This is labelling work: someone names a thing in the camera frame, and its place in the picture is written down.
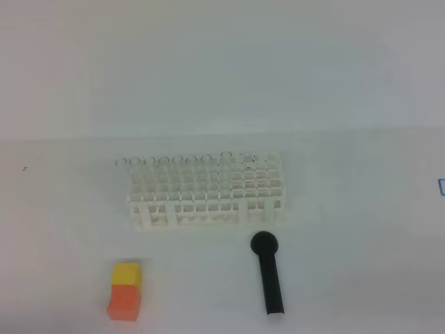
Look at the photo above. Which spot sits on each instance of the clear test tube in rack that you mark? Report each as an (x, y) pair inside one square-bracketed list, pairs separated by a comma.
[(206, 160), (134, 174), (178, 172), (163, 173), (121, 165), (149, 178), (190, 172)]

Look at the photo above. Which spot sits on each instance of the orange block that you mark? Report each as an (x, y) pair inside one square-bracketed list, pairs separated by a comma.
[(124, 304)]

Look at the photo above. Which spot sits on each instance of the white test tube rack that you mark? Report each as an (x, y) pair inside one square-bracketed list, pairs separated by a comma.
[(256, 200)]

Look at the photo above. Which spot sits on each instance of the yellow block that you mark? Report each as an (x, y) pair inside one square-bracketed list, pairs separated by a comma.
[(127, 273)]

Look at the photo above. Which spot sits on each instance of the clear glass test tube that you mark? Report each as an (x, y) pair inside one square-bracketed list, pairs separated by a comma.
[(225, 174)]

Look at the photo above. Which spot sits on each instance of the black scoop tool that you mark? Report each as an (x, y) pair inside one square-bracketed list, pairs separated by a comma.
[(265, 245)]

